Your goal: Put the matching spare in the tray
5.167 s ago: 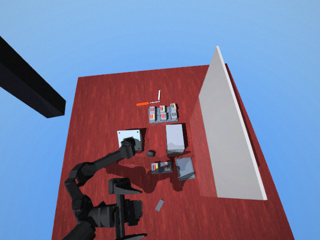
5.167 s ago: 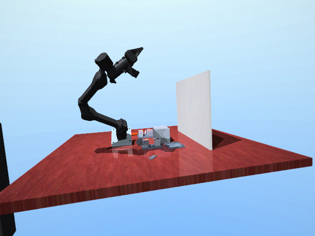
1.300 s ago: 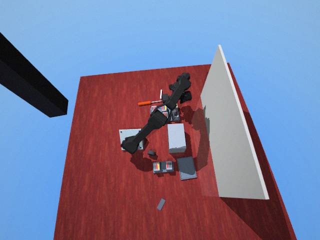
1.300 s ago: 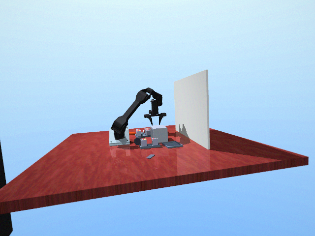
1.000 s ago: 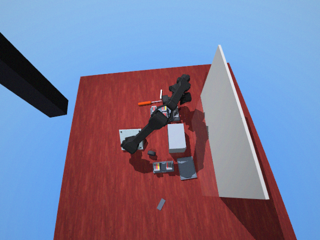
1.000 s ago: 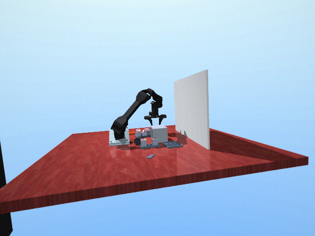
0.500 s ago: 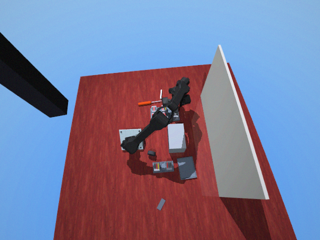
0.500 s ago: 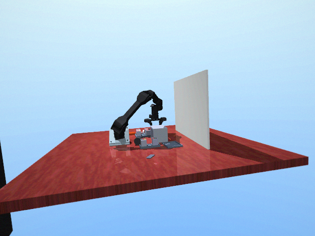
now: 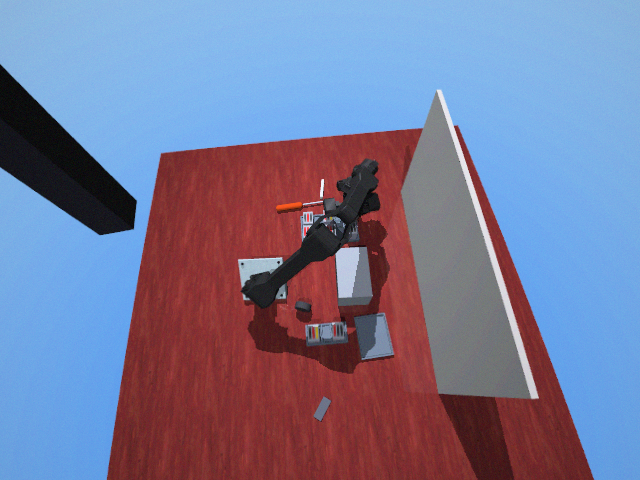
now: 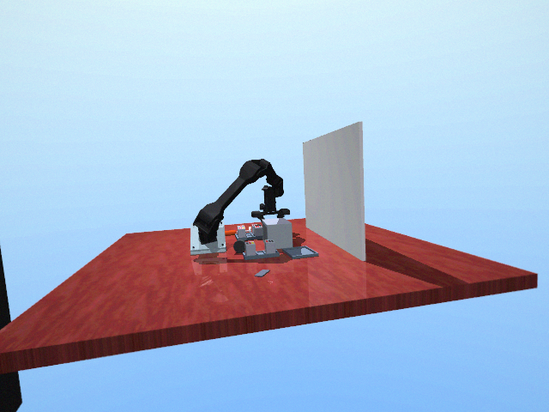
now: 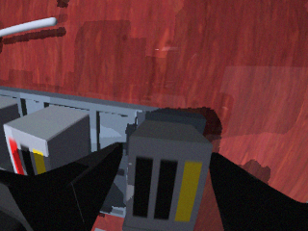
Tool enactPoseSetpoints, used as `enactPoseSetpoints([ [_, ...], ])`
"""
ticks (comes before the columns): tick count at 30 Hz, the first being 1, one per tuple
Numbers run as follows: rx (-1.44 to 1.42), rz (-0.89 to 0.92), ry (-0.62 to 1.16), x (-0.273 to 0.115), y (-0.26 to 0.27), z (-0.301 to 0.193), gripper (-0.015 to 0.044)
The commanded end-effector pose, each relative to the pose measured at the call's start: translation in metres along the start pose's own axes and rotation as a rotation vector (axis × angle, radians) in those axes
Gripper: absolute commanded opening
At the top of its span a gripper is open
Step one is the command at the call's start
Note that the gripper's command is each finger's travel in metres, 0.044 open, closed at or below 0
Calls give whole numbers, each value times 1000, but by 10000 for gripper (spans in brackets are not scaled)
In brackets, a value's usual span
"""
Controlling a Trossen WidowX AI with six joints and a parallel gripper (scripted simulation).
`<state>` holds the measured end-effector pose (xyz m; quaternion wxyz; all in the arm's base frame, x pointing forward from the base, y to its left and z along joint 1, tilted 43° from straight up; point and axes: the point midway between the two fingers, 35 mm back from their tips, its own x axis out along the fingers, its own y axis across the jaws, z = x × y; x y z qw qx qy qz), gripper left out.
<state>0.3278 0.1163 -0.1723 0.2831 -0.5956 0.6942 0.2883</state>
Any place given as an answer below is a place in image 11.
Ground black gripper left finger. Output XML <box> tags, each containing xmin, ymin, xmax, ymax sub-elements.
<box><xmin>0</xmin><ymin>141</ymin><xmax>123</xmax><ymax>231</ymax></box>

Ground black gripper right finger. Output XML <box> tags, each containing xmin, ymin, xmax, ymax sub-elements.
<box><xmin>209</xmin><ymin>153</ymin><xmax>308</xmax><ymax>231</ymax></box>

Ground orange-handled screwdriver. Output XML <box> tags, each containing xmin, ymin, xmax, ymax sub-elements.
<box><xmin>0</xmin><ymin>16</ymin><xmax>58</xmax><ymax>36</ymax></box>

